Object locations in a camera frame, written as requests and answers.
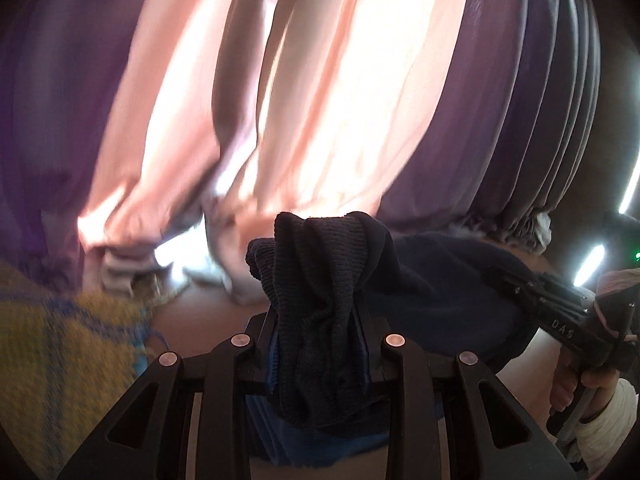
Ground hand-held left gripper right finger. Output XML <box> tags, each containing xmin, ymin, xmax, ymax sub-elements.
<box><xmin>362</xmin><ymin>310</ymin><xmax>577</xmax><ymax>480</ymax></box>

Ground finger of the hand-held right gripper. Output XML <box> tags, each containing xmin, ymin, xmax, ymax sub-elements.
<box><xmin>480</xmin><ymin>262</ymin><xmax>593</xmax><ymax>323</ymax></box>

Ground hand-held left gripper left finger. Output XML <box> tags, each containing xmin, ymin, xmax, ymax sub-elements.
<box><xmin>57</xmin><ymin>310</ymin><xmax>275</xmax><ymax>480</ymax></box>

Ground navy blue pants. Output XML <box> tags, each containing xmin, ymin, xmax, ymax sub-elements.
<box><xmin>244</xmin><ymin>210</ymin><xmax>546</xmax><ymax>467</ymax></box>

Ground person's right hand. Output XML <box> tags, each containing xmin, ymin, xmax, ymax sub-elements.
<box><xmin>550</xmin><ymin>347</ymin><xmax>633</xmax><ymax>418</ymax></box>

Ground grey pleated curtain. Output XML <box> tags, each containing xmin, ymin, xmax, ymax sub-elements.
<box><xmin>480</xmin><ymin>0</ymin><xmax>603</xmax><ymax>256</ymax></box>

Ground purple curtain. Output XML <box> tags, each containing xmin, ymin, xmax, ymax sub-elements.
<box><xmin>0</xmin><ymin>0</ymin><xmax>571</xmax><ymax>281</ymax></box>

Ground yellow blue plaid cloth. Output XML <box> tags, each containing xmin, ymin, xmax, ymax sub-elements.
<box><xmin>0</xmin><ymin>257</ymin><xmax>166</xmax><ymax>476</ymax></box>

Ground pink curtain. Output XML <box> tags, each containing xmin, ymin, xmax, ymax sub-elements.
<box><xmin>77</xmin><ymin>0</ymin><xmax>481</xmax><ymax>306</ymax></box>

